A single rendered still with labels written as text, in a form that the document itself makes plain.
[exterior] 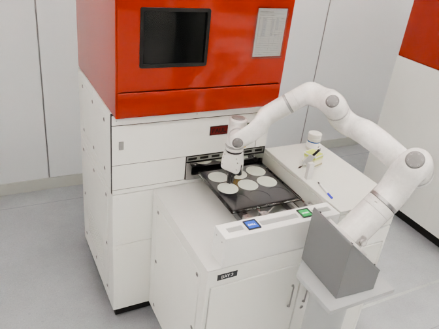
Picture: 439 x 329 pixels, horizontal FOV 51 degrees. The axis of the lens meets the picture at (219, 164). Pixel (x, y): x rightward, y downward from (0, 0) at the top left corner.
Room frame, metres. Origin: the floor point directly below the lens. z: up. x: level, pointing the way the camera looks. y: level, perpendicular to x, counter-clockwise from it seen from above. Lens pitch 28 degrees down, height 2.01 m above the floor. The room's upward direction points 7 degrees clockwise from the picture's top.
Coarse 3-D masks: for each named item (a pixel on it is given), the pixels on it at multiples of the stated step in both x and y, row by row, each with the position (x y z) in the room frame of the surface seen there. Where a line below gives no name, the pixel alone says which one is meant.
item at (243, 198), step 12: (264, 168) 2.09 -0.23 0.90; (252, 180) 1.96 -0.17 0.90; (276, 180) 1.98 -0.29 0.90; (240, 192) 1.83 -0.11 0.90; (252, 192) 1.85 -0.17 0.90; (264, 192) 1.86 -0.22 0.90; (276, 192) 1.87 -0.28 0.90; (288, 192) 1.88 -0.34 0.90; (228, 204) 1.72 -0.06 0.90; (240, 204) 1.73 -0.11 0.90; (252, 204) 1.74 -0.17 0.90; (264, 204) 1.76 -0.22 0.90
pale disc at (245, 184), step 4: (240, 180) 1.94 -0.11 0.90; (244, 180) 1.95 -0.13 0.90; (248, 180) 1.95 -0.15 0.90; (240, 184) 1.90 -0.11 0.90; (244, 184) 1.91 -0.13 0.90; (248, 184) 1.91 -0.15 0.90; (252, 184) 1.92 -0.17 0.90; (256, 184) 1.92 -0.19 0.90; (244, 188) 1.87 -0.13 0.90; (248, 188) 1.88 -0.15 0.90; (252, 188) 1.88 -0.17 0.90; (256, 188) 1.89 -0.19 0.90
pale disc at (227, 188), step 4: (220, 184) 1.88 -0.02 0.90; (224, 184) 1.89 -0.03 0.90; (228, 184) 1.89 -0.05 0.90; (232, 184) 1.90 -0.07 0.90; (220, 188) 1.85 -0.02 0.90; (224, 188) 1.85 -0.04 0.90; (228, 188) 1.85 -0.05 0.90; (232, 188) 1.86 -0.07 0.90; (236, 188) 1.86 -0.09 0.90; (224, 192) 1.82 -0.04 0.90; (228, 192) 1.82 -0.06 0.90; (232, 192) 1.82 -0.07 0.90
